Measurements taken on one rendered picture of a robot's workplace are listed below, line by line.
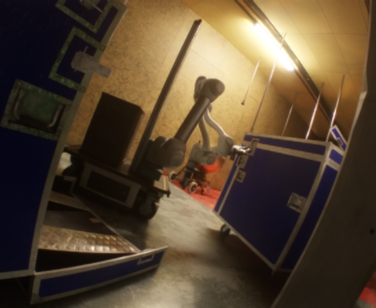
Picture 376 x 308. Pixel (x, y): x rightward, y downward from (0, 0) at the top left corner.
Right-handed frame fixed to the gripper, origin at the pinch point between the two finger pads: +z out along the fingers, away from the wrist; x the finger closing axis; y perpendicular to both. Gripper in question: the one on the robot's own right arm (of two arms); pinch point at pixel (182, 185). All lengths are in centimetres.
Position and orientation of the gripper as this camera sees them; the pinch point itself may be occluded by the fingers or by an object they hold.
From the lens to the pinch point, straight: 199.9
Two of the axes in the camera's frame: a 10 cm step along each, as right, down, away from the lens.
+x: 1.1, 0.7, -9.9
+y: -9.2, -3.8, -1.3
